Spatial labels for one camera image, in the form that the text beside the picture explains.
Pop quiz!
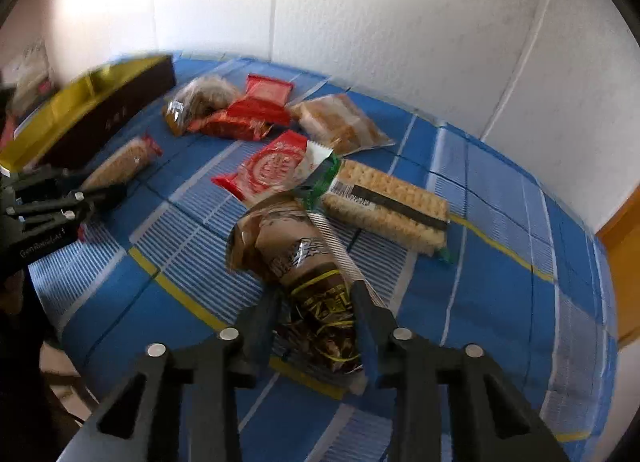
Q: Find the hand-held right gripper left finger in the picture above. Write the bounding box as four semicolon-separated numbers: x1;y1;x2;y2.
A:
62;289;283;462

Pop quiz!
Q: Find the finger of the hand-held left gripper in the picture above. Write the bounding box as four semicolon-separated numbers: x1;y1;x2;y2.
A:
5;203;94;234
15;166;127;216

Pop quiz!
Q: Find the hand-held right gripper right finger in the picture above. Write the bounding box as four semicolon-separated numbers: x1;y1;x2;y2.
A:
350;279;571;462

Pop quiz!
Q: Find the clear biscuit roll packet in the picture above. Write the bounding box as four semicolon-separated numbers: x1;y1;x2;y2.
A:
80;135;164;193

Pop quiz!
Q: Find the brown snack packet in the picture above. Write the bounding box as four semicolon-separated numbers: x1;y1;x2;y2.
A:
225;192;386;393

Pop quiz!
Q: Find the gold box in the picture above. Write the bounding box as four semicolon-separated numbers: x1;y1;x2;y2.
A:
0;55;177;173

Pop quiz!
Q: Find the cracker pack with green ends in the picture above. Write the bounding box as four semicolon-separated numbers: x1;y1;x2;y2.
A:
293;157;456;265

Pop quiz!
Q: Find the clear brown granola packet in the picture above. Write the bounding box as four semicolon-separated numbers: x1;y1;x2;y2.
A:
164;76;241;137

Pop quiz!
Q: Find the red round-print snack packet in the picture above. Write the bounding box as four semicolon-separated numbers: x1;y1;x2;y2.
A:
211;131;335;203

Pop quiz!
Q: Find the small red snack packet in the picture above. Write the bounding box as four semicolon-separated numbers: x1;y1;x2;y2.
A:
245;73;294;108

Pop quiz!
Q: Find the clear bread packet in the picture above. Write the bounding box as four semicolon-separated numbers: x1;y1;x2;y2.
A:
289;94;396;155

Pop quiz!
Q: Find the person's dark clothing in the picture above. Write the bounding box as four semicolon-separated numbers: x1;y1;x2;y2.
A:
0;262;101;462

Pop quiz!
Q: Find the blue plaid bed sheet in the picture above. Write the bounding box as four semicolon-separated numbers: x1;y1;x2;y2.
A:
27;50;621;462

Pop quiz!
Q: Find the cluttered white shelf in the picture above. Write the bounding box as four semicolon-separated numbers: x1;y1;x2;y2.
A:
9;40;57;110

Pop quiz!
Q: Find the orange wooden door frame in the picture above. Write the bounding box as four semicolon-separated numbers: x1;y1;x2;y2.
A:
597;202;640;348

